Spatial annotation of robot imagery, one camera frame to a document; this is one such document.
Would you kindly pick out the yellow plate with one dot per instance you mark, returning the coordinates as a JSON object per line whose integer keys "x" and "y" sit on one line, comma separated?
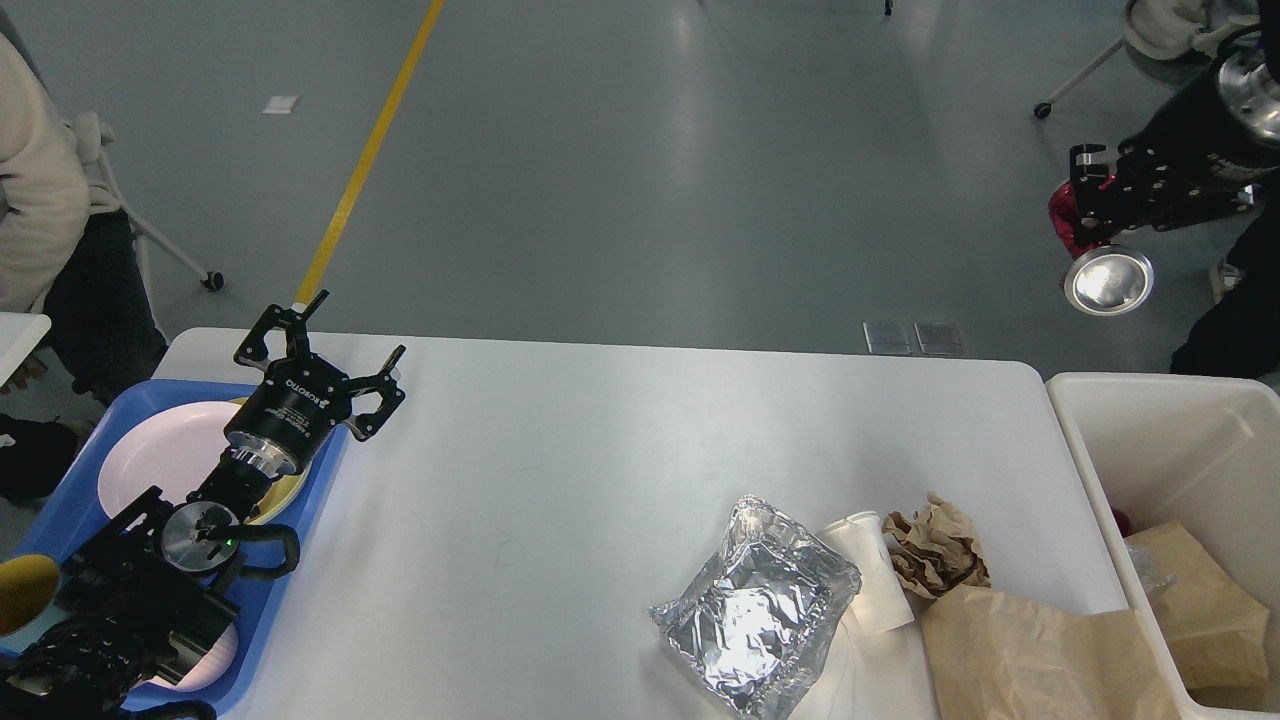
{"x": 280, "y": 496}

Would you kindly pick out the pink plate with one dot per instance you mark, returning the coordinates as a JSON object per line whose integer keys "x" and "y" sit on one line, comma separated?
{"x": 174, "y": 450}

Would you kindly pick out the person in cream sweater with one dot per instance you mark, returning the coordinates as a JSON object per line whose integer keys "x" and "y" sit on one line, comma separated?
{"x": 67, "y": 245}

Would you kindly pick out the white rolling office chair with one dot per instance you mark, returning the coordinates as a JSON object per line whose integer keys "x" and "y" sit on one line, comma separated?
{"x": 1168, "y": 40}

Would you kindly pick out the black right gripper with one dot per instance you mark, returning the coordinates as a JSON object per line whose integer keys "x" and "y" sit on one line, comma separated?
{"x": 1216, "y": 137}

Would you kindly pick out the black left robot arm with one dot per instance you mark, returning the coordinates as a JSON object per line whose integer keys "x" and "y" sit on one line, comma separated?
{"x": 147, "y": 596}

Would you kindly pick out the person in black trousers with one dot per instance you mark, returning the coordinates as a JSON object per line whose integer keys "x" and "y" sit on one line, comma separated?
{"x": 1239, "y": 336}

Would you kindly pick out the teal mug yellow inside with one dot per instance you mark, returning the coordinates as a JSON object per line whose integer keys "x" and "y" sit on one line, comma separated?
{"x": 29, "y": 586}

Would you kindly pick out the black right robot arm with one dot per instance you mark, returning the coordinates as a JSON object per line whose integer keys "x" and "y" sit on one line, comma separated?
{"x": 1247, "y": 53}

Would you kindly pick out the brown bag inside bin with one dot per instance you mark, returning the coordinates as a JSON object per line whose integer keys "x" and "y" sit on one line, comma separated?
{"x": 1222, "y": 639}

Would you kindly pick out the brown paper ball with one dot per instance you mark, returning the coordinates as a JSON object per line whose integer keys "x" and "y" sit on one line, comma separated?
{"x": 936, "y": 550}

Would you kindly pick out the large crumpled foil sheet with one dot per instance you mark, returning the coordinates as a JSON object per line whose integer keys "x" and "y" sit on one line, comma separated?
{"x": 754, "y": 626}

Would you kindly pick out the white plastic bin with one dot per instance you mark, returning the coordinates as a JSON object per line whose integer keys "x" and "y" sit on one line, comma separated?
{"x": 1201, "y": 451}

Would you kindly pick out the blue plastic tray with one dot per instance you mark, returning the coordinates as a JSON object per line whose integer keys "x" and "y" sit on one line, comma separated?
{"x": 73, "y": 514}

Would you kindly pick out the brown paper bag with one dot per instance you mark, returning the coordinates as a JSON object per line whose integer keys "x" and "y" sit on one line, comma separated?
{"x": 994, "y": 655}

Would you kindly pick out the pink ribbed mug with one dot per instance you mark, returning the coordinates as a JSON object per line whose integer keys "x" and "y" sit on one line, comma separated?
{"x": 209, "y": 668}

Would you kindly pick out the white paper cup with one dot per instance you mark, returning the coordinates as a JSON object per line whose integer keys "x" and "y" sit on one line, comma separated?
{"x": 880, "y": 605}

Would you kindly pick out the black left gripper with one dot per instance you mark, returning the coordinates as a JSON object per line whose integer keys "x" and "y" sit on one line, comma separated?
{"x": 290, "y": 415}

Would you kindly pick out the small foil ball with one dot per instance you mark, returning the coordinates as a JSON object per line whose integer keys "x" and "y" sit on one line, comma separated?
{"x": 1153, "y": 580}

